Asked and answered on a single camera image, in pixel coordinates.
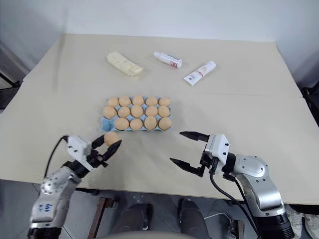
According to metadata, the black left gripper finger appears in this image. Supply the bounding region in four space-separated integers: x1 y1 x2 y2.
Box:
90 135 106 152
101 139 123 163

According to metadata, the black stand frame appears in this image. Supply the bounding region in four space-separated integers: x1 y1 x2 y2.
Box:
0 46 21 111

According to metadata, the blue egg tray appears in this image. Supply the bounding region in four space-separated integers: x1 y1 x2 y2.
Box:
100 97 172 132

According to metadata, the white spray bottle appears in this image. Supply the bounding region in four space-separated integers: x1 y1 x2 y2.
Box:
153 51 183 69

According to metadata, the yellow wrapped bread pack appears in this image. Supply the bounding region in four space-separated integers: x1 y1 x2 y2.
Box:
106 51 145 76

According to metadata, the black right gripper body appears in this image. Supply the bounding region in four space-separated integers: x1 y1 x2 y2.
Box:
199 141 217 174

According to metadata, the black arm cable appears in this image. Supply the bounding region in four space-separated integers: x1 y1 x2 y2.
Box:
43 134 70 179
209 164 261 239

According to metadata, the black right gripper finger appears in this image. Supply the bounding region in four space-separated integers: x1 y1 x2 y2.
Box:
169 157 204 178
179 131 210 143

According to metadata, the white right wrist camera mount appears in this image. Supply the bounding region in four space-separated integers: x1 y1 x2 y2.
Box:
205 134 230 174

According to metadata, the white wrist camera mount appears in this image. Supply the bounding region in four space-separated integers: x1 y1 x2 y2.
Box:
66 135 95 173
205 134 230 174

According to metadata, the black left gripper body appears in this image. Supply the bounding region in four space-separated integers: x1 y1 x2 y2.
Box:
85 146 110 170

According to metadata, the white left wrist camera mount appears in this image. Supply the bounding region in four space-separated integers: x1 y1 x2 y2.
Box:
66 135 95 173

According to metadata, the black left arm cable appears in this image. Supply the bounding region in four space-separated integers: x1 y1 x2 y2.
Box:
43 134 70 179

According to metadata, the black equipment case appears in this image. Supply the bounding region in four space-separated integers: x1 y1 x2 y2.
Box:
300 79 319 123

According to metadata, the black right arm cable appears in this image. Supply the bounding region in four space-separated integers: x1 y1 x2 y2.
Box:
209 164 261 239

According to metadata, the dark rounded shape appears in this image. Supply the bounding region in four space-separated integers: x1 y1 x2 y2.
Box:
116 202 154 237
177 198 210 239

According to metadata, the white cream tube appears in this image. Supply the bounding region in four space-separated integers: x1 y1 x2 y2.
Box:
183 60 217 87

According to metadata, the rusty metal table leg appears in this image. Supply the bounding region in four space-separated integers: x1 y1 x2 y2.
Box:
87 196 112 239
229 218 247 239

